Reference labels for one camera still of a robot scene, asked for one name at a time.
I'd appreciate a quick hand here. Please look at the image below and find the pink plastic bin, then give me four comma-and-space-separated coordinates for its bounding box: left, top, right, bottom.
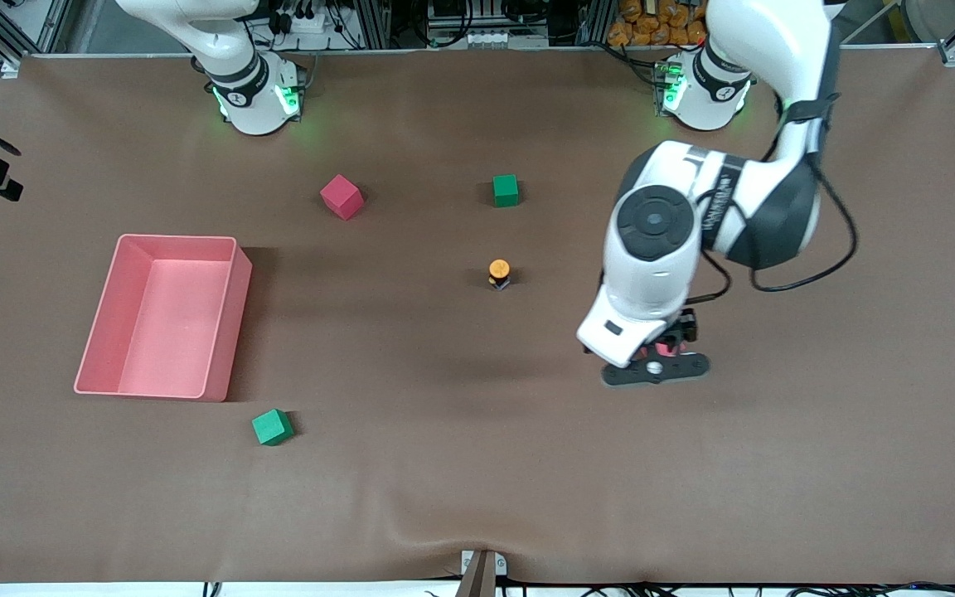
74, 235, 253, 403

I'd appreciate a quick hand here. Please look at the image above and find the brown table cover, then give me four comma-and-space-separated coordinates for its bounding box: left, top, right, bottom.
0, 47, 955, 585

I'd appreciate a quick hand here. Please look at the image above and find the bag of orange objects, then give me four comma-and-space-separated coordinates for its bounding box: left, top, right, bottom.
608, 0, 709, 47

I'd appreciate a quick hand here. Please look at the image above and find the white power strip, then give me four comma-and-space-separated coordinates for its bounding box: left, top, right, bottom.
277, 7, 331, 36

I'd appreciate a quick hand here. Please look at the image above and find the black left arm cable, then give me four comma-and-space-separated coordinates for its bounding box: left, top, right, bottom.
685, 95, 860, 306

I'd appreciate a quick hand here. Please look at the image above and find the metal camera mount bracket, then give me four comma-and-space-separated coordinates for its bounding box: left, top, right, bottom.
460, 550, 508, 597

